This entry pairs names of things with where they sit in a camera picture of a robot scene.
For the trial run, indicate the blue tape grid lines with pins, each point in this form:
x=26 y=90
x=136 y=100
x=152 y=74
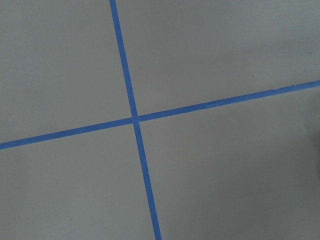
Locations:
x=135 y=119

